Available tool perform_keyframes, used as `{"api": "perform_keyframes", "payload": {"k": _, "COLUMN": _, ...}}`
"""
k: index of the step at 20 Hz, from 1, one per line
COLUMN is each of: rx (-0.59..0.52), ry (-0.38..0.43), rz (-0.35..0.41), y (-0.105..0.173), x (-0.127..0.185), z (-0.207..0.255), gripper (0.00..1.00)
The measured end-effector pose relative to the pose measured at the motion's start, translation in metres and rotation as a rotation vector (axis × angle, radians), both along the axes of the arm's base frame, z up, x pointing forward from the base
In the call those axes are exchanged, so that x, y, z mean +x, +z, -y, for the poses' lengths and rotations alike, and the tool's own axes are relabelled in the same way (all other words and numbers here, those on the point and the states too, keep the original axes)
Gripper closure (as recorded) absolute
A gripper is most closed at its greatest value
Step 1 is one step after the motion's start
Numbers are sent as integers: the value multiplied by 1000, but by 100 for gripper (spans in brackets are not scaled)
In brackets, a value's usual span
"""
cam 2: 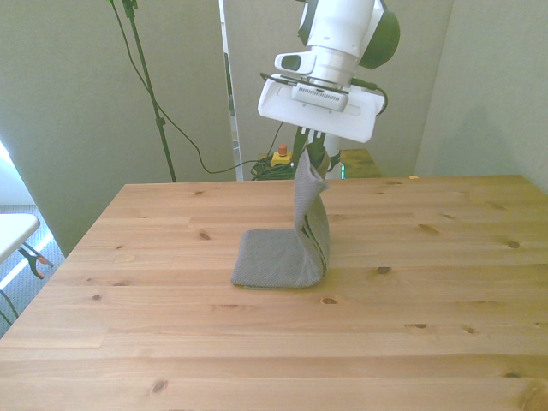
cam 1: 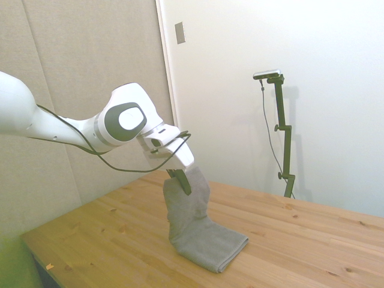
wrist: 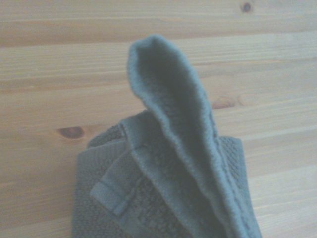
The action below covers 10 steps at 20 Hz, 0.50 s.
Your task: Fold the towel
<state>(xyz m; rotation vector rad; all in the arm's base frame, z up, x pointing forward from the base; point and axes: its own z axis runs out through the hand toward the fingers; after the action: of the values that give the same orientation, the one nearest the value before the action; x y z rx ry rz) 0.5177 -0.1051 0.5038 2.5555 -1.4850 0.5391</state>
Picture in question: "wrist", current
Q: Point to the teal textured terry towel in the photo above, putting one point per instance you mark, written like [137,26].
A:
[173,158]

